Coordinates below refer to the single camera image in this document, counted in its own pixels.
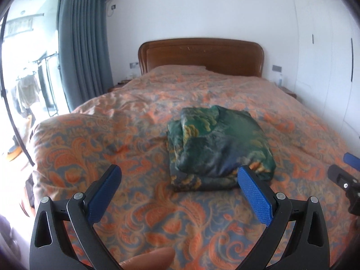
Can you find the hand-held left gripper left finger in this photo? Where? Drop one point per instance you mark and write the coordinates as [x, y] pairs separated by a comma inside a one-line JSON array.
[[104, 195]]

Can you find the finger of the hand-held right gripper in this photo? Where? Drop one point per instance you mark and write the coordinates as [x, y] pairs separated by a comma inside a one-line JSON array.
[[344, 181], [353, 159]]

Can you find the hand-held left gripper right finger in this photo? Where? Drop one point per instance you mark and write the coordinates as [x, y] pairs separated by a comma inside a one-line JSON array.
[[254, 195]]

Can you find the green printed jacket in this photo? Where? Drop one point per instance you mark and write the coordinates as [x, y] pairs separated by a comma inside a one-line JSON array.
[[219, 149]]

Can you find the hanging clothes outside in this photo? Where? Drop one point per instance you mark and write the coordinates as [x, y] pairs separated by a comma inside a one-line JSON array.
[[26, 91]]

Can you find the person's left hand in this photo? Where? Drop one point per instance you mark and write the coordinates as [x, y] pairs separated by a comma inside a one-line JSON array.
[[149, 260]]

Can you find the orange floral quilt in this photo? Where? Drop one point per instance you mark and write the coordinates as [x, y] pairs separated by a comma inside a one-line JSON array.
[[126, 135]]

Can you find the wooden nightstand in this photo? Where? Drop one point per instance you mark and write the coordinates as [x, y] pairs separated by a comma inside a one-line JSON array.
[[288, 91], [121, 85]]

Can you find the white wardrobe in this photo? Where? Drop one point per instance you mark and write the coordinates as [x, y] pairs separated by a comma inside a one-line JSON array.
[[329, 56]]

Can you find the small clear bottle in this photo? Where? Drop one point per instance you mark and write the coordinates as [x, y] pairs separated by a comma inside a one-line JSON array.
[[280, 80]]

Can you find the floral pillow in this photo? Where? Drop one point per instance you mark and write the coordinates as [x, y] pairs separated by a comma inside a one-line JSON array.
[[180, 68]]

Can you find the wooden headboard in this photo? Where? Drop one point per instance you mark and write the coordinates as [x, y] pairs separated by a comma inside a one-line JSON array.
[[202, 54]]

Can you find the grey-blue curtain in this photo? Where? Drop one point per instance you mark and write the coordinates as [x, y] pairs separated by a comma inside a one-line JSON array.
[[81, 42]]

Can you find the grey wall switch panel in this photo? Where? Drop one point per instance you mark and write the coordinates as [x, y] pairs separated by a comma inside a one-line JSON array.
[[277, 68], [134, 65]]

